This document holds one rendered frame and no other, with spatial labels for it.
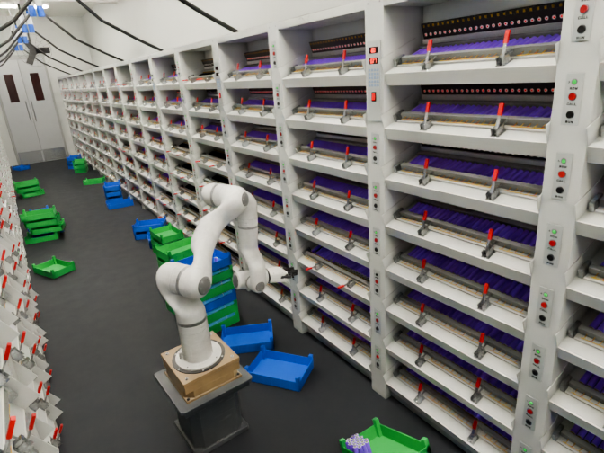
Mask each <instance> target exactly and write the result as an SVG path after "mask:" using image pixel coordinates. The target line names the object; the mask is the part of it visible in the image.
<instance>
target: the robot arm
mask: <svg viewBox="0 0 604 453"><path fill-rule="evenodd" d="M200 196H201V198H202V200H203V201H204V202H205V203H206V204H208V205H210V206H212V207H216V209H214V210H213V211H211V212H210V213H208V214H207V215H205V216H204V217H203V218H202V219H201V220H200V222H199V224H198V225H197V227H196V229H195V231H194V233H193V235H192V238H191V250H192V252H193V255H194V258H193V263H192V265H191V266H190V265H186V264H182V263H178V262H167V263H165V264H163V265H162V266H161V267H160V268H159V269H158V271H157V273H156V285H157V287H158V289H159V291H160V293H161V295H162V296H163V298H164V299H165V301H166V302H167V303H168V305H169V306H170V307H171V308H172V310H173V311H174V313H175V318H176V323H177V326H178V331H179V335H180V340H181V345H182V348H181V349H180V350H179V351H178V352H177V354H176V357H175V361H176V364H177V366H178V367H179V368H181V369H185V370H200V369H205V368H207V367H209V366H211V365H212V364H214V363H215V362H216V361H217V360H218V359H219V357H220V355H221V347H220V346H219V344H218V343H216V342H213V341H211V339H210V333H209V324H208V318H207V313H206V308H205V306H204V304H203V303H202V301H201V300H200V298H203V297H204V296H205V295H207V293H208V292H209V290H210V287H211V284H212V256H213V252H214V249H215V246H216V243H217V241H218V239H219V237H220V234H221V233H222V231H223V229H224V228H225V227H226V226H227V225H228V224H229V223H230V222H231V221H233V220H234V219H235V218H238V242H239V251H240V253H241V255H243V257H244V259H245V261H246V263H247V265H248V269H249V270H248V271H237V272H235V273H234V274H233V284H234V287H235V288H236V289H250V290H251V291H253V292H255V293H261V292H263V291H264V289H265V285H267V284H268V283H276V282H284V281H288V280H287V279H291V276H296V275H298V269H296V270H294V267H289V268H281V267H272V268H268V269H266V268H265V263H264V260H263V258H262V255H261V253H260V251H259V248H258V218H257V202H256V200H255V198H254V196H253V195H252V194H251V193H249V192H248V191H246V190H245V189H244V188H242V187H239V186H235V185H228V184H221V183H209V184H206V185H205V186H204V187H203V188H202V190H201V193H200Z"/></svg>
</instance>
